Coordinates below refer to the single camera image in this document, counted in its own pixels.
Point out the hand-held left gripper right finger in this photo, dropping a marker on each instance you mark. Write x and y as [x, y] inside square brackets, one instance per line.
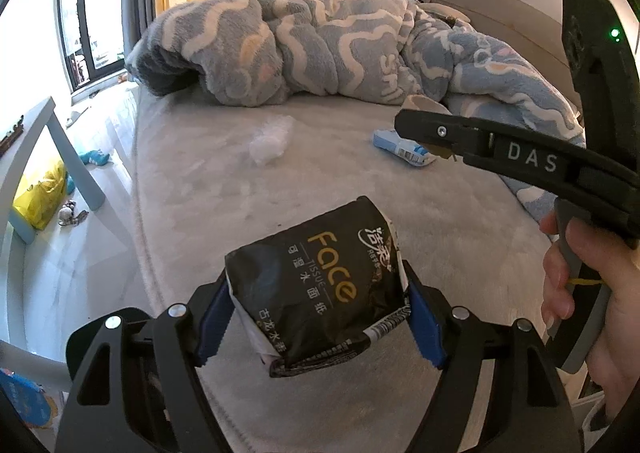
[427, 323]

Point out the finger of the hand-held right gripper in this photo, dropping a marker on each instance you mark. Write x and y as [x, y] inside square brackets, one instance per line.
[430, 128]

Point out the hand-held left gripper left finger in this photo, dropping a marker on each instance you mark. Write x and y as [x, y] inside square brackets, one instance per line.
[215, 318]

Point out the blue white packet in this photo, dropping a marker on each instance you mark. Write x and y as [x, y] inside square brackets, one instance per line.
[400, 145]

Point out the black tissue packet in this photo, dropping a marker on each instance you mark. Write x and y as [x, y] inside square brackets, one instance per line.
[310, 283]

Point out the white wrapper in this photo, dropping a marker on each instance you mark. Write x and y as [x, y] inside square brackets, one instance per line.
[270, 143]

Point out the person's right hand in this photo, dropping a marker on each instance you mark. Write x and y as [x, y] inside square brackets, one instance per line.
[622, 333]

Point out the grey bed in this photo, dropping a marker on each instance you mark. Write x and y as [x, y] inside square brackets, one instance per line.
[200, 193]

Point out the blue patterned fleece blanket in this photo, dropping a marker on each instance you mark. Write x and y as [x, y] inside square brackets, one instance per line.
[300, 48]

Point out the bunch of keys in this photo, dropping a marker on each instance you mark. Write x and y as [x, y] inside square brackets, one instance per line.
[72, 214]

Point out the blue toy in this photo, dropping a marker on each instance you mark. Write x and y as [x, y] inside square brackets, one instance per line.
[95, 158]

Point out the blue snack bag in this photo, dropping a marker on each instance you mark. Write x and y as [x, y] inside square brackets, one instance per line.
[22, 395]

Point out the yellow plastic bag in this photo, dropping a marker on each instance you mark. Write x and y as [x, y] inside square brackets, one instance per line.
[40, 198]

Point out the light blue table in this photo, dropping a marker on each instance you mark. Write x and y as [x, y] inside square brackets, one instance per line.
[20, 183]

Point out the glass balcony door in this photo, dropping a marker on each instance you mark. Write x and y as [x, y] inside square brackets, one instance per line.
[95, 8]

